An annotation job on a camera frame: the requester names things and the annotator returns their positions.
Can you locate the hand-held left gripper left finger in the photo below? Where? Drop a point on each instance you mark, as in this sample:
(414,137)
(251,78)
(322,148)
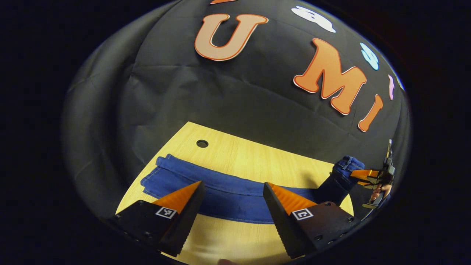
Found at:
(187,221)

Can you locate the blue denim jeans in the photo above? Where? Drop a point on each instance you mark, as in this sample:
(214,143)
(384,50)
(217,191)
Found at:
(228,198)

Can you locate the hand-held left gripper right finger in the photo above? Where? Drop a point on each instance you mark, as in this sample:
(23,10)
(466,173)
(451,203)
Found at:
(281,221)

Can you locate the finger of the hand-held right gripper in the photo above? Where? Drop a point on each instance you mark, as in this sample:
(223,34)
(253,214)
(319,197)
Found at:
(366,173)
(364,183)

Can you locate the black backdrop cloth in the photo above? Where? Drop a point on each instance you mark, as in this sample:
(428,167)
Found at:
(220,103)

